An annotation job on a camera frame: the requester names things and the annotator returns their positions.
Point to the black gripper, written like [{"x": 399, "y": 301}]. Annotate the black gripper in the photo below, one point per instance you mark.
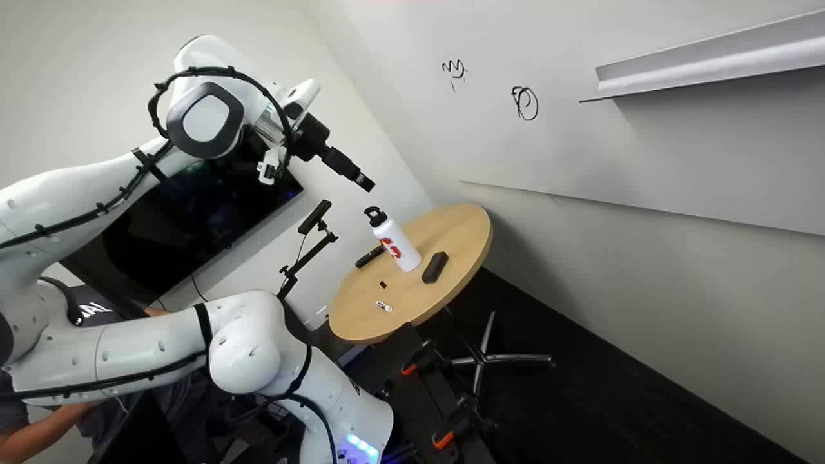
[{"x": 314, "y": 136}]

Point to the black bottle lid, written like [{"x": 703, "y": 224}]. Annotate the black bottle lid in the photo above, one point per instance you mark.
[{"x": 376, "y": 216}]

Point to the person right forearm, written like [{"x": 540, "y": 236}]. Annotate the person right forearm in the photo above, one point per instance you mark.
[{"x": 39, "y": 437}]

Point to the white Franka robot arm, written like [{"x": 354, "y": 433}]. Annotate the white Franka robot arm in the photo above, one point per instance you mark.
[{"x": 248, "y": 343}]

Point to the white water bottle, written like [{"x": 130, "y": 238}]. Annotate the white water bottle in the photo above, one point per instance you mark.
[{"x": 400, "y": 246}]

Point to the whiteboard marker pen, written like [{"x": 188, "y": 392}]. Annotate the whiteboard marker pen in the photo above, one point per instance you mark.
[{"x": 371, "y": 255}]

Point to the round wooden table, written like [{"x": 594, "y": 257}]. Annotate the round wooden table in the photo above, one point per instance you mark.
[{"x": 453, "y": 232}]

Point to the black oblong eraser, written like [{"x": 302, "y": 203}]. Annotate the black oblong eraser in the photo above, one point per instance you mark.
[{"x": 434, "y": 265}]

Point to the small white table object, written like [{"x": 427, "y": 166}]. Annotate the small white table object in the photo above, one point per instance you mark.
[{"x": 386, "y": 308}]

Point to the orange black clamp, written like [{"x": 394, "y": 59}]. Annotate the orange black clamp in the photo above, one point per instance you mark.
[
  {"x": 413, "y": 367},
  {"x": 447, "y": 437}
]

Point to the silver star table base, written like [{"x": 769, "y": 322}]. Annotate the silver star table base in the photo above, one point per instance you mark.
[{"x": 485, "y": 357}]

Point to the black stereo camera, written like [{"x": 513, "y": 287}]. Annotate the black stereo camera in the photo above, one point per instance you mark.
[{"x": 315, "y": 214}]

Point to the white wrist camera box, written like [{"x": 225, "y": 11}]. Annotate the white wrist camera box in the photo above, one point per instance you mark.
[{"x": 302, "y": 94}]

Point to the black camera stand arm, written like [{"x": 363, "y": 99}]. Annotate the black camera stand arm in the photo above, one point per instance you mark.
[{"x": 302, "y": 260}]

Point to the black wall monitor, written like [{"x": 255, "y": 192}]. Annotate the black wall monitor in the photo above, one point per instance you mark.
[{"x": 190, "y": 228}]

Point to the grey wall ledge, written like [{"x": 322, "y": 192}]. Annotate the grey wall ledge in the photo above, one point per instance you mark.
[{"x": 714, "y": 64}]

